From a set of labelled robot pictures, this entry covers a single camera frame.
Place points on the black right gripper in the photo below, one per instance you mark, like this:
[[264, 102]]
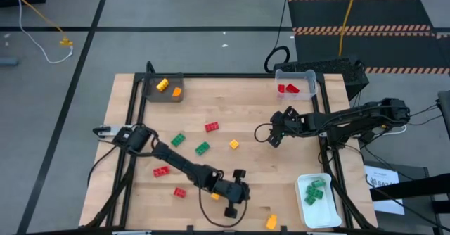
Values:
[[295, 126]]

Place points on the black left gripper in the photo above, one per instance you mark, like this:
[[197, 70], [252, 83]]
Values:
[[225, 191]]

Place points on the yellow eight-stud block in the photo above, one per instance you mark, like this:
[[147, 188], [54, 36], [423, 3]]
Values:
[[162, 84], [215, 196]]

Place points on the red four-stud block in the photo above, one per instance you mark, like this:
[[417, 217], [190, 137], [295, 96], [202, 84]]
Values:
[[281, 88], [179, 192]]

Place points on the red rectangular block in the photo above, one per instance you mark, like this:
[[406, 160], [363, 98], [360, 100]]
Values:
[[292, 88]]

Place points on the yellow rounded-top block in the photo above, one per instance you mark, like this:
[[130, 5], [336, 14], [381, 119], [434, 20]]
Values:
[[271, 222]]

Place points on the yellow four-stud block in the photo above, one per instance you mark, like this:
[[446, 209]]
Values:
[[234, 144]]

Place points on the green rectangular block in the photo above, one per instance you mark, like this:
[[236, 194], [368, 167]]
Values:
[[178, 140], [314, 192], [309, 200], [202, 148]]

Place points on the green curved block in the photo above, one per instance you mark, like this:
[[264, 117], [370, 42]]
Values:
[[318, 183]]

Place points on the red six-stud block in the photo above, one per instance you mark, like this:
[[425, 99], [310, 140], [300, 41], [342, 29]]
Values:
[[161, 171], [212, 126]]

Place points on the orange-yellow block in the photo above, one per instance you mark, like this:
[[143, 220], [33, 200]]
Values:
[[176, 92]]

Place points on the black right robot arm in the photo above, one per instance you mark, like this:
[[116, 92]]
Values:
[[351, 120]]

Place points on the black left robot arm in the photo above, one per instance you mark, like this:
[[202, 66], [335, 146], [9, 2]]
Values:
[[175, 159]]

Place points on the clear plastic bin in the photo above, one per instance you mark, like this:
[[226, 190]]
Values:
[[302, 78]]

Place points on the black speckled box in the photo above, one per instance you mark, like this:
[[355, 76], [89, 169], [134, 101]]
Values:
[[334, 68]]

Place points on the white plastic tray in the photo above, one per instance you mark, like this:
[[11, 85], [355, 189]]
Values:
[[323, 214]]

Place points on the yellow power plug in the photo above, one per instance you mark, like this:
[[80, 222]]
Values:
[[383, 125]]

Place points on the white paper sign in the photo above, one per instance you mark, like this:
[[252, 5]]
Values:
[[385, 178]]

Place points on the grey translucent bin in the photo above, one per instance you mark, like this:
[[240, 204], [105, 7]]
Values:
[[154, 96]]

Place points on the black hazard-striped floor mat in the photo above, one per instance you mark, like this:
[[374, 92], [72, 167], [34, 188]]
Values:
[[351, 13]]

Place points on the grey side cabinet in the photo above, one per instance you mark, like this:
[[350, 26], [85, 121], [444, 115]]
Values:
[[411, 170]]

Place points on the black bar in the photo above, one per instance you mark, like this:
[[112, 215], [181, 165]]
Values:
[[415, 187]]

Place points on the grey chair edge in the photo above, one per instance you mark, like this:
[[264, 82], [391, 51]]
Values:
[[445, 112]]

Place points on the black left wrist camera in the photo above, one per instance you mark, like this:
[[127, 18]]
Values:
[[242, 192]]

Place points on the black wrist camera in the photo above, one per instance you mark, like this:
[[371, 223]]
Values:
[[277, 120], [242, 192]]

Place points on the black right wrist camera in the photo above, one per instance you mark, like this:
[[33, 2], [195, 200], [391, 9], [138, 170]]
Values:
[[277, 120]]

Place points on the silver right mount plate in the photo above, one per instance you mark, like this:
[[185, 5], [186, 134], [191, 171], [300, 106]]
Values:
[[322, 134]]

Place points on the silver mount plate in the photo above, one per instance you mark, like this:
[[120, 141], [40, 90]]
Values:
[[322, 134], [109, 130]]

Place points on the black aluminium table frame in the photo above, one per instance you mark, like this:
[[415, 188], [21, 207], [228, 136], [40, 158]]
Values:
[[228, 75]]

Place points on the silver left mount plate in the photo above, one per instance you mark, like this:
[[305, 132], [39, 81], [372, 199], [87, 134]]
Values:
[[109, 130]]

